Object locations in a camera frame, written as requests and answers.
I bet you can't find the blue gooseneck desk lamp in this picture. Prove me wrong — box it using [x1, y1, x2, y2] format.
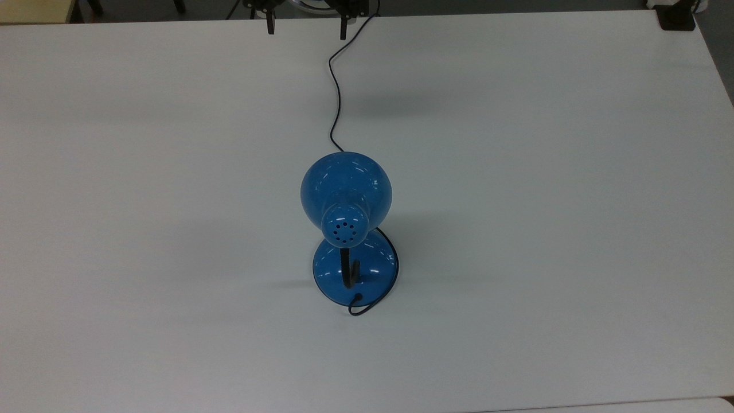
[300, 151, 400, 306]

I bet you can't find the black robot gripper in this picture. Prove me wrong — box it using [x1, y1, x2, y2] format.
[242, 0, 369, 41]

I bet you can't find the light wooden board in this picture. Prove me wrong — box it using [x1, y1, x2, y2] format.
[0, 0, 77, 25]

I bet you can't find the black table clamp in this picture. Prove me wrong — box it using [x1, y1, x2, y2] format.
[655, 5, 697, 32]

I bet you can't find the black lamp power cable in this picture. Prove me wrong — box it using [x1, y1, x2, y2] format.
[328, 0, 399, 317]

